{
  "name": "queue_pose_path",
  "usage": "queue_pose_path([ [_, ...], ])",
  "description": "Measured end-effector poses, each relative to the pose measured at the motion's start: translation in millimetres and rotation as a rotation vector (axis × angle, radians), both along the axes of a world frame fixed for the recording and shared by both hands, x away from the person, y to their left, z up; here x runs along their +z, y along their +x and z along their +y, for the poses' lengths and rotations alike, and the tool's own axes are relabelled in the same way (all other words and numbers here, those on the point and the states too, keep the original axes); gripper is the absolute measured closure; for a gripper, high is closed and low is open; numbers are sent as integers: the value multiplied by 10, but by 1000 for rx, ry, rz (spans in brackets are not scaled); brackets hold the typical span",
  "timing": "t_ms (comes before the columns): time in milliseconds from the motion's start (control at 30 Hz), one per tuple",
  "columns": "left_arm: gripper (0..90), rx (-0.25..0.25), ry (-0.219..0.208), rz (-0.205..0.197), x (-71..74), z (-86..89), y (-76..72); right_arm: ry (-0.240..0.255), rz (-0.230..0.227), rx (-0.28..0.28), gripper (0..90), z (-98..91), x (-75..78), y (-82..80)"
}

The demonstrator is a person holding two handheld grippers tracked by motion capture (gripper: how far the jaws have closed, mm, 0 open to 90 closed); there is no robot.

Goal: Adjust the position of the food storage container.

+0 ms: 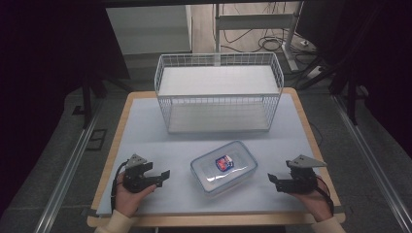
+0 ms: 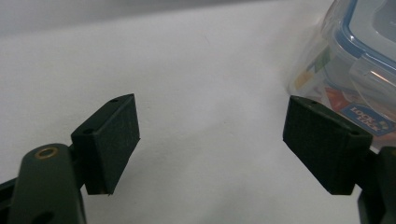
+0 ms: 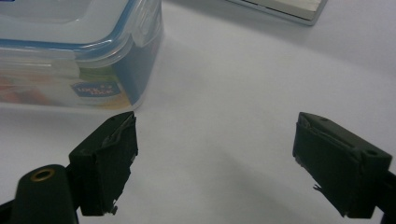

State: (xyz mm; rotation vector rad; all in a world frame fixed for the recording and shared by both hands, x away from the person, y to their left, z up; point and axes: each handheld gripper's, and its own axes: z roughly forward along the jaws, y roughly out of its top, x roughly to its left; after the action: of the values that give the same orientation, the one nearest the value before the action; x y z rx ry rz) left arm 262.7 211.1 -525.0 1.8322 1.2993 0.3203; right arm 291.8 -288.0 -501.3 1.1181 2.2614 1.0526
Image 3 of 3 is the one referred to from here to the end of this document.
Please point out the clear container lid blue seal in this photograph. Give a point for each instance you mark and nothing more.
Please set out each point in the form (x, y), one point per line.
(77, 28)

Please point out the flat grey metal-edged board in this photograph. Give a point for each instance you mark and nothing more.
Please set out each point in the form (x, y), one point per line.
(280, 9)

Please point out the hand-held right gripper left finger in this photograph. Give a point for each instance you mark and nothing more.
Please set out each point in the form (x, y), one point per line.
(102, 168)

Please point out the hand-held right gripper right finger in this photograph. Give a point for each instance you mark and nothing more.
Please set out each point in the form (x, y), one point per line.
(339, 168)

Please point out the clear plastic food container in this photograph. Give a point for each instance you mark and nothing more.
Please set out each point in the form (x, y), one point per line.
(74, 74)

